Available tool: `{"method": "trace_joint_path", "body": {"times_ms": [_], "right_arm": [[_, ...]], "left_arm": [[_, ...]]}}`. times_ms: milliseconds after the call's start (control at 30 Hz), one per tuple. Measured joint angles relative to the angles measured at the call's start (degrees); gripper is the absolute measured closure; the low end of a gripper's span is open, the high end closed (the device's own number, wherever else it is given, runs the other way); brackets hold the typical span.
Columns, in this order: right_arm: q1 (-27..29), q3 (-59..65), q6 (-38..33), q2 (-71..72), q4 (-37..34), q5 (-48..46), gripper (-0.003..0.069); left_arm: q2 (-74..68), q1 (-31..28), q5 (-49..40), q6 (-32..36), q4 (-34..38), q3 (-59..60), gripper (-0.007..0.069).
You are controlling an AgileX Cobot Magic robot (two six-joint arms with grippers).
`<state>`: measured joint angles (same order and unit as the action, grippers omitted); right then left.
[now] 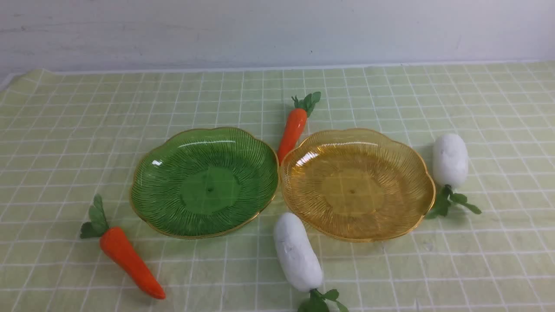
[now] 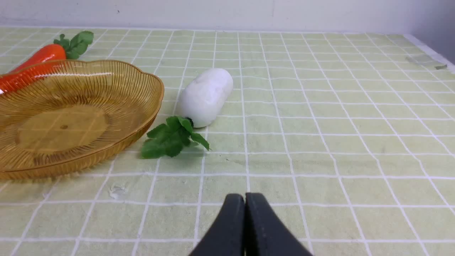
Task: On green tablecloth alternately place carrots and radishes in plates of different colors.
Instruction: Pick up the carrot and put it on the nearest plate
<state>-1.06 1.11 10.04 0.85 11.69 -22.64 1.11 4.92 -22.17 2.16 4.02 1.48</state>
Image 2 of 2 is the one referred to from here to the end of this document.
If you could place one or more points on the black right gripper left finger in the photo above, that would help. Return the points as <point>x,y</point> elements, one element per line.
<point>225,235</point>

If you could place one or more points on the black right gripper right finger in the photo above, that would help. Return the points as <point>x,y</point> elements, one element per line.
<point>265,233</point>

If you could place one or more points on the white toy radish with leaves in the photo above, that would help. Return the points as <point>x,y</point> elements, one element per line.
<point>198,106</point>

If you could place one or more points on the amber ribbed plastic bowl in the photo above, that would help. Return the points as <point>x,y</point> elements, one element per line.
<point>64,116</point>

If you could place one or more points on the orange toy carrot with leaves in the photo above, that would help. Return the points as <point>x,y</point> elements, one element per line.
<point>46,60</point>

